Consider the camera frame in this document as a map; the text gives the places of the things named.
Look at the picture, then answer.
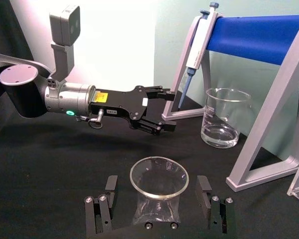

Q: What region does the white and blue pipette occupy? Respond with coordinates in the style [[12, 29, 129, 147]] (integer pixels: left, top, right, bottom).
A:
[[177, 1, 220, 111]]

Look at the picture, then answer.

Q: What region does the black table cloth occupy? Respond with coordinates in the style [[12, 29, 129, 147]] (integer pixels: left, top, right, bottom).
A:
[[0, 93, 299, 239]]

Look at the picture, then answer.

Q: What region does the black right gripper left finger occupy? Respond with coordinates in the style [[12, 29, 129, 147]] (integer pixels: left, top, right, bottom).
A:
[[84, 175, 119, 235]]

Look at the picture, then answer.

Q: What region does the empty glass beaker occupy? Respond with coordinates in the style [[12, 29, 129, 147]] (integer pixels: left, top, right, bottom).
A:
[[129, 156, 190, 226]]

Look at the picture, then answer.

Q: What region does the black curtain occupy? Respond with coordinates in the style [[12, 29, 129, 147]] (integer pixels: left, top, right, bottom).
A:
[[0, 0, 36, 144]]

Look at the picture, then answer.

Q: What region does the glass beaker with water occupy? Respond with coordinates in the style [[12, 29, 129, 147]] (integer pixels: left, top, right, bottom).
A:
[[200, 87, 253, 149]]

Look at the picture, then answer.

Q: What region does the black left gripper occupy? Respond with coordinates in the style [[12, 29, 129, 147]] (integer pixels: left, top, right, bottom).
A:
[[90, 85, 177, 137]]

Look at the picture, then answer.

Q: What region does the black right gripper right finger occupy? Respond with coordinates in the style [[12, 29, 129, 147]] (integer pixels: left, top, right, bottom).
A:
[[195, 175, 235, 235]]

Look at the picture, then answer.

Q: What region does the thin cable with silver plug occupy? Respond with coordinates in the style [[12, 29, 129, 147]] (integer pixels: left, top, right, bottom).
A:
[[75, 109, 105, 129]]

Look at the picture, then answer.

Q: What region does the grey stand with blue bar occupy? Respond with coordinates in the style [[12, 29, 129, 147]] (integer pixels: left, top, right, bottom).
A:
[[161, 13, 299, 193]]

